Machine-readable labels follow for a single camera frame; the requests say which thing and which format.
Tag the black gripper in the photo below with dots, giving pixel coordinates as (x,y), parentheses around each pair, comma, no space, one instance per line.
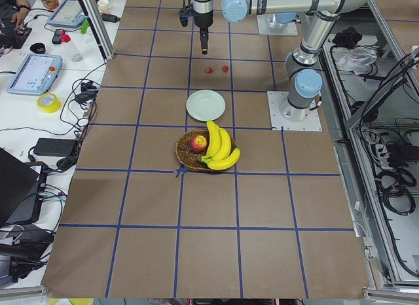
(203,19)

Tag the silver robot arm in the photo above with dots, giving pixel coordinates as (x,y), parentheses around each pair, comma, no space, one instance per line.
(304,81)
(236,10)

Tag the light green plate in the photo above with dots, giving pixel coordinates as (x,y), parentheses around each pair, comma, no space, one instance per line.
(204,105)

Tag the paper cup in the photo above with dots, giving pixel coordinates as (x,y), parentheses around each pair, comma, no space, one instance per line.
(103,6)

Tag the red apple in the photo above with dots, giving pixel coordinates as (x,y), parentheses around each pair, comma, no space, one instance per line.
(198,144)

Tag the wicker basket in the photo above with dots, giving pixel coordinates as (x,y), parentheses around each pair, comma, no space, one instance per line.
(193,160)

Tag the yellow banana bunch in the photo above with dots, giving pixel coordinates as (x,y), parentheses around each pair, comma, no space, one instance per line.
(219,155)

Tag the plastic bottle red cap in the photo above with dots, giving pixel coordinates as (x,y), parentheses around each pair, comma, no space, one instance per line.
(70,47)

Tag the teach pendant tablet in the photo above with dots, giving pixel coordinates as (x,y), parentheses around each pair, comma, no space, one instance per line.
(68,14)

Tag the black phone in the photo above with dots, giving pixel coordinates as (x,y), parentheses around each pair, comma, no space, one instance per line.
(56,39)

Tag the yellow tape roll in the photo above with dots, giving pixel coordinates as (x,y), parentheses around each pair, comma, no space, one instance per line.
(49,103)

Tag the black power adapter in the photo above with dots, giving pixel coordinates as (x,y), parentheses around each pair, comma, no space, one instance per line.
(54,147)

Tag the black laptop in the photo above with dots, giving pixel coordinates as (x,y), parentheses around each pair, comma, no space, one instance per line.
(21,186)

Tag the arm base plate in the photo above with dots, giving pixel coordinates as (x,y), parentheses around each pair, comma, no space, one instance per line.
(284,117)
(282,24)

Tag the aluminium frame post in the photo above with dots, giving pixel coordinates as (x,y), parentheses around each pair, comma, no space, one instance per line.
(91,12)

